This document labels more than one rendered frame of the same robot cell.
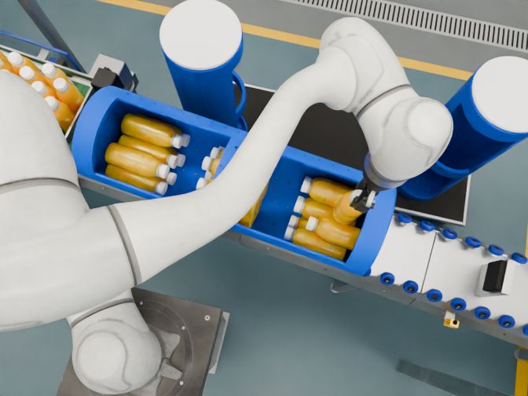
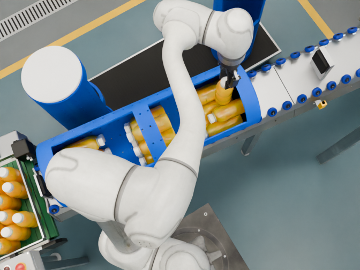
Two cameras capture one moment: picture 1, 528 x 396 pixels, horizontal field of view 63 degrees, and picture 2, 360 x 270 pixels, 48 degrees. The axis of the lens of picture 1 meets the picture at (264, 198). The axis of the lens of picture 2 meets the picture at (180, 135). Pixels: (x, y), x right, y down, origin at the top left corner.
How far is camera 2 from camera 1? 0.47 m
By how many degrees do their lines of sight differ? 8
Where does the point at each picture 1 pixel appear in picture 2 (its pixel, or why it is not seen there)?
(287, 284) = (217, 175)
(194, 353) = (216, 236)
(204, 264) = not seen: hidden behind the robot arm
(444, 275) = (297, 84)
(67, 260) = (172, 185)
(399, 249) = (263, 92)
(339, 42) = (167, 17)
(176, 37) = (39, 88)
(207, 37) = (58, 72)
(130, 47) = not seen: outside the picture
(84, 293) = (187, 193)
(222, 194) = (192, 119)
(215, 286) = not seen: hidden behind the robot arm
